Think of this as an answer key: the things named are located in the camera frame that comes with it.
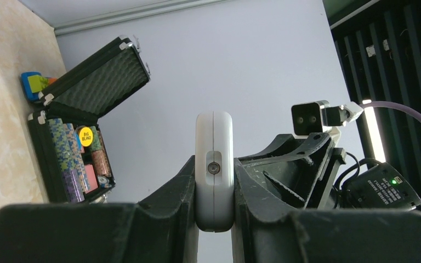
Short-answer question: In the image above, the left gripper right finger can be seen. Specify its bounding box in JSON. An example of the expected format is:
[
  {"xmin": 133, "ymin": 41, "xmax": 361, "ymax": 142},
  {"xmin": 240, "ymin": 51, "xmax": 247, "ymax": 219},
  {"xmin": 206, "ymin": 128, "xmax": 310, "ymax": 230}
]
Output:
[{"xmin": 232, "ymin": 161, "xmax": 421, "ymax": 262}]

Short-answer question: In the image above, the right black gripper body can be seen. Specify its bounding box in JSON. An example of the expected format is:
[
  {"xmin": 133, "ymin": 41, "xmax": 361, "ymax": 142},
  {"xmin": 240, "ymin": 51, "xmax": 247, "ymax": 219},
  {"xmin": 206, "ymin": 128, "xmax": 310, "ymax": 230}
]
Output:
[{"xmin": 238, "ymin": 133, "xmax": 346, "ymax": 209}]

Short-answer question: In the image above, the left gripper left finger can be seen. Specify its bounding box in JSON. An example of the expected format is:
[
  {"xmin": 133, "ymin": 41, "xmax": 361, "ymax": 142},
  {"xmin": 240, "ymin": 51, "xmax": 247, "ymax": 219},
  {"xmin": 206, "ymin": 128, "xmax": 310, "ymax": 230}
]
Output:
[{"xmin": 0, "ymin": 157, "xmax": 198, "ymax": 262}]

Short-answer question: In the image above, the white remote control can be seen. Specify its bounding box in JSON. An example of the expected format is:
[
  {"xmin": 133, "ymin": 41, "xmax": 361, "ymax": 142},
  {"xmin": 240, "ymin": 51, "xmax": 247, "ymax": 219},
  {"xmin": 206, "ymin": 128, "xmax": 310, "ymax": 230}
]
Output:
[{"xmin": 195, "ymin": 111, "xmax": 234, "ymax": 232}]

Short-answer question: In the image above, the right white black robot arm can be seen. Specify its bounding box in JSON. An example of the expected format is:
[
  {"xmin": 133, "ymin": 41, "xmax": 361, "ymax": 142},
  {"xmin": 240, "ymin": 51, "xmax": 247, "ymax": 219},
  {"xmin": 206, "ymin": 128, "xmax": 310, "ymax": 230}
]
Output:
[{"xmin": 235, "ymin": 133, "xmax": 421, "ymax": 211}]

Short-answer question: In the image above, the yellow dealer button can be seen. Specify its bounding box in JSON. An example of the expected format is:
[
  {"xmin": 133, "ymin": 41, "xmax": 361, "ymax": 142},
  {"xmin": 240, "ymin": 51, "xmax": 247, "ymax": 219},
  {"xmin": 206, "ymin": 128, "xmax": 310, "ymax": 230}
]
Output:
[{"xmin": 77, "ymin": 126, "xmax": 93, "ymax": 147}]

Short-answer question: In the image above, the black poker chip case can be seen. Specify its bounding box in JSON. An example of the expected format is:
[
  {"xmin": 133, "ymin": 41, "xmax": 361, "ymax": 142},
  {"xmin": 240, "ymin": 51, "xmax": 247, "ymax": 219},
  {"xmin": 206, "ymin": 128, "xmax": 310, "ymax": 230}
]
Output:
[{"xmin": 27, "ymin": 36, "xmax": 150, "ymax": 203}]

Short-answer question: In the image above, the blue green toy block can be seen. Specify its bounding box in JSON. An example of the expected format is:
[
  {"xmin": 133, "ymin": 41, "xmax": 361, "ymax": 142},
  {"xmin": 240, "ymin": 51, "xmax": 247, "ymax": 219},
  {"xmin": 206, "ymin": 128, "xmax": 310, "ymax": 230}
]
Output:
[{"xmin": 20, "ymin": 71, "xmax": 57, "ymax": 102}]

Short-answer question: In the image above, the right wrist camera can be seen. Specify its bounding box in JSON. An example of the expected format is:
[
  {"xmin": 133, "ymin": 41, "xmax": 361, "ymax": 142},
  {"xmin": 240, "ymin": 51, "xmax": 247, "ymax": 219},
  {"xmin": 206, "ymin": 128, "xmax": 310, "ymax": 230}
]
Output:
[{"xmin": 291, "ymin": 100, "xmax": 364, "ymax": 143}]

